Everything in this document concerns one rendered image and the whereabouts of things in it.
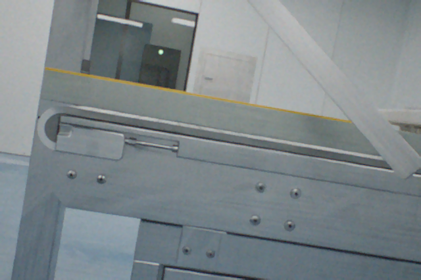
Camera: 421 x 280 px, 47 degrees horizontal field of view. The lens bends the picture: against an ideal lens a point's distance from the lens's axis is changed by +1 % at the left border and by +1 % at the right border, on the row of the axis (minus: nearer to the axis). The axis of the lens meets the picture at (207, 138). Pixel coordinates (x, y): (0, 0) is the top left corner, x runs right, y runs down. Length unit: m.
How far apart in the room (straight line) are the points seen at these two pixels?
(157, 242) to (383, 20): 6.04
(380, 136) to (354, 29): 5.86
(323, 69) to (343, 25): 5.77
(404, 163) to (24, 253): 0.63
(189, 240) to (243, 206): 0.08
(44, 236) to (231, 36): 5.05
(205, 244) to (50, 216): 0.34
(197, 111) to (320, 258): 0.24
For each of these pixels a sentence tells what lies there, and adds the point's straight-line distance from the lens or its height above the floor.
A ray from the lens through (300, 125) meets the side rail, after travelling 0.54.
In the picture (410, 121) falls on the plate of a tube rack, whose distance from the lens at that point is 0.72.
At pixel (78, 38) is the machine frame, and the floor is 0.99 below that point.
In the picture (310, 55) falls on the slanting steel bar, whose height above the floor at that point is 0.98.
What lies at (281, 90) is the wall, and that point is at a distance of 5.90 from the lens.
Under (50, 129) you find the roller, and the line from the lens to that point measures 0.55.
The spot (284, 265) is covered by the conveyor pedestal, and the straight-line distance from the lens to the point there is 0.62.
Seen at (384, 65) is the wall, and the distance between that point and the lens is 6.47.
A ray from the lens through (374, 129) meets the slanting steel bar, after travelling 0.47.
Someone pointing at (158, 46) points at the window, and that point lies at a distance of 5.62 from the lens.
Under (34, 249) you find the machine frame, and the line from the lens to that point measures 0.88.
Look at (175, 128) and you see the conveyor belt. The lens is 0.54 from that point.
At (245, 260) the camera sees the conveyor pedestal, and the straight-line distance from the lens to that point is 0.60.
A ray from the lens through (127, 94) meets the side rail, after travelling 0.53.
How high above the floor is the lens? 0.91
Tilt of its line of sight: 3 degrees down
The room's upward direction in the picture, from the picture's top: 10 degrees clockwise
